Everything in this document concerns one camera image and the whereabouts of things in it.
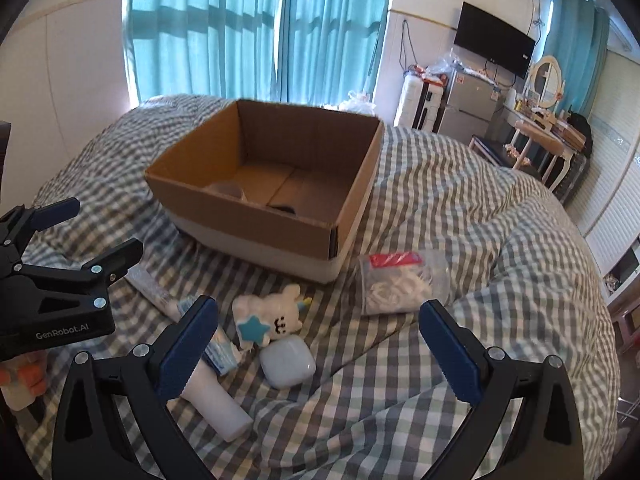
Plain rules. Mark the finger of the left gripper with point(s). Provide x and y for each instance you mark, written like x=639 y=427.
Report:
x=19 y=225
x=106 y=268

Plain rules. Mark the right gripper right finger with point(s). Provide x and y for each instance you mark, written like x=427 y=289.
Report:
x=545 y=441

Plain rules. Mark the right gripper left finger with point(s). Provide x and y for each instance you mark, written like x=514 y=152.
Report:
x=90 y=441

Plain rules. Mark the white toothpaste tube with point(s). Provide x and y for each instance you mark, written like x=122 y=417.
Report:
x=151 y=290

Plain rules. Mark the white round bottle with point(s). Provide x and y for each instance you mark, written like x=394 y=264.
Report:
x=215 y=405

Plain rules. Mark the blue tissue pack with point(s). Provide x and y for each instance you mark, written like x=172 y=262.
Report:
x=221 y=354

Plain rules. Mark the white tape roll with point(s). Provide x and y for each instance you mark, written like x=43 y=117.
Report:
x=230 y=189

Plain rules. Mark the white plush toy blue star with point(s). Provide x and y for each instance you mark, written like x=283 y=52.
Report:
x=261 y=320

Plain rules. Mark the white earbuds case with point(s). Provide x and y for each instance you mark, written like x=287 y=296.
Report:
x=287 y=362

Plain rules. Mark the clear bag of floss picks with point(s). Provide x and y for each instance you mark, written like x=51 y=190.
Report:
x=400 y=282

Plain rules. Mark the black plastic cup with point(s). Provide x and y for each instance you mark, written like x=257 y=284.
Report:
x=287 y=209

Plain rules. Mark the operator hand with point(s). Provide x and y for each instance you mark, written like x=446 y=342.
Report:
x=23 y=379

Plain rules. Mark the cardboard box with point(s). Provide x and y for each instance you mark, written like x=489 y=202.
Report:
x=322 y=162

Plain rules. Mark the white louvered wardrobe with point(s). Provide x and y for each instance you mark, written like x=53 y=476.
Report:
x=605 y=207

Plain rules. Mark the white dressing table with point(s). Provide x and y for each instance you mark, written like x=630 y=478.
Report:
x=573 y=163

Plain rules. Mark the clear plastic bag on floor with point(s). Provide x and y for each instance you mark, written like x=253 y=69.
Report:
x=357 y=103

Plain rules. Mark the teal window curtain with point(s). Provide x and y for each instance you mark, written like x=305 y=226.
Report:
x=315 y=52

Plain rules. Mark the silver small refrigerator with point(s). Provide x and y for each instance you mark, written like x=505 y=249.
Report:
x=468 y=104

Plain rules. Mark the white suitcase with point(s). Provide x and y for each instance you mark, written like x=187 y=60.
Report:
x=419 y=102

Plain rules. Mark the oval vanity mirror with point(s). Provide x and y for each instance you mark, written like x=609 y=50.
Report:
x=544 y=86

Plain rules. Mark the teal corner curtain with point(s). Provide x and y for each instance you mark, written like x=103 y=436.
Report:
x=577 y=38

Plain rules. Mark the black wall television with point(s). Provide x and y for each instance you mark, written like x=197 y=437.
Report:
x=494 y=39

